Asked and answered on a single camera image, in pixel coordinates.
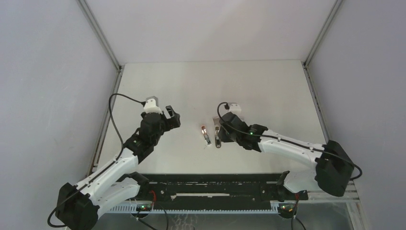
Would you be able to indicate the white slotted cable duct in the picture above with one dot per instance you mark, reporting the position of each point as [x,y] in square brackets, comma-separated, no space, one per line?
[124,208]

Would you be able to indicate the pink stapler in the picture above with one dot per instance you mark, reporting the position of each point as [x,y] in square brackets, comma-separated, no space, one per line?
[205,135]

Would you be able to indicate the right aluminium frame post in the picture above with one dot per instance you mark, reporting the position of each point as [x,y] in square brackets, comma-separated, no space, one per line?
[323,31]

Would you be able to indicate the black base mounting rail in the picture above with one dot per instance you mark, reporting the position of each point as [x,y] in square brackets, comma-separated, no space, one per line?
[215,191]

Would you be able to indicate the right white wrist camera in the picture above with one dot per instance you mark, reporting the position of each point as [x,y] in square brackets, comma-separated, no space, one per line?
[234,108]

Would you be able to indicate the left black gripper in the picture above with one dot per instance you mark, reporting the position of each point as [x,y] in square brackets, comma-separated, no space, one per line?
[171,123]

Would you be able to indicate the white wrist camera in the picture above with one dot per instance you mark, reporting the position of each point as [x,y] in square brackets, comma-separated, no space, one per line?
[234,108]
[151,105]

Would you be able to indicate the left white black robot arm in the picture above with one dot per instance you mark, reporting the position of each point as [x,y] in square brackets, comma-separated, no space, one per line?
[81,205]

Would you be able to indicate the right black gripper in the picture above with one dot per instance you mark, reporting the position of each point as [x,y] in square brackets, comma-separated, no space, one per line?
[224,138]

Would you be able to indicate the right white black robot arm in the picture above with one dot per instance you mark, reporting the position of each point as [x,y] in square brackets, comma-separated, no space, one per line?
[329,167]

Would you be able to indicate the grey staple tray insert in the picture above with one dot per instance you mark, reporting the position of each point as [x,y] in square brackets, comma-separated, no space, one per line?
[216,121]

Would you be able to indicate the left aluminium frame post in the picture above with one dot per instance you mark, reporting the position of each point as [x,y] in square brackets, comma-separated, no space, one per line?
[90,17]

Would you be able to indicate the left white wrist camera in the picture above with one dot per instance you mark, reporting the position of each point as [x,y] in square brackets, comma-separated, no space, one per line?
[151,105]

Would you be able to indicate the aluminium frame post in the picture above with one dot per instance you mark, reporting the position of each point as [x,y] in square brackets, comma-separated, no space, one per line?
[323,31]
[90,17]

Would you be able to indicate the tan stapler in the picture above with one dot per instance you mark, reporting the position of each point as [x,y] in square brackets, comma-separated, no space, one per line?
[217,138]

